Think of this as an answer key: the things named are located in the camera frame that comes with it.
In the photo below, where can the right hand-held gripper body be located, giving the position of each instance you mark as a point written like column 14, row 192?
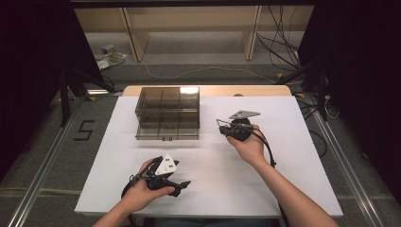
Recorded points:
column 242, row 130

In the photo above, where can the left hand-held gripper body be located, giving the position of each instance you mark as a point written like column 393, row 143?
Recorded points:
column 157, row 181

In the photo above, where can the smoky clear drawer box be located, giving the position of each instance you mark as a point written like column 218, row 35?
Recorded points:
column 167, row 101

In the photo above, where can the person's right hand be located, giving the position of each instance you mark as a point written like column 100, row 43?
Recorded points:
column 250, row 148

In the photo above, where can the person's left hand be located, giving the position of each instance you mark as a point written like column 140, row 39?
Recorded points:
column 138, row 195

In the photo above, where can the white table board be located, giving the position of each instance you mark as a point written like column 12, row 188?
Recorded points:
column 214, row 189

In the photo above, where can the black metal stand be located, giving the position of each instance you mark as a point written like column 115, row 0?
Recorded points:
column 321, row 94

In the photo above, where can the white power adapter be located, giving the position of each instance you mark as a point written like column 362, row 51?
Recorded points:
column 103, row 64

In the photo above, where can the black tripod stand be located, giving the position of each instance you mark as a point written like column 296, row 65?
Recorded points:
column 64, row 101

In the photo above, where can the light wooden shelf unit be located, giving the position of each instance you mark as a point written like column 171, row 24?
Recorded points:
column 135, row 38

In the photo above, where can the black metal bar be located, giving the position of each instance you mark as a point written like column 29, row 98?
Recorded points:
column 189, row 3

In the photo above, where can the black curtain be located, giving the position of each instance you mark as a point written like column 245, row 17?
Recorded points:
column 362, row 78
column 31, row 63

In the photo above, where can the grey power adapter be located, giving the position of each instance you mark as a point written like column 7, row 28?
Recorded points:
column 108, row 49

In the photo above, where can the aluminium floor rail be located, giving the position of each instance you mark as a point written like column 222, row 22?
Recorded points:
column 346, row 170
column 41, row 179

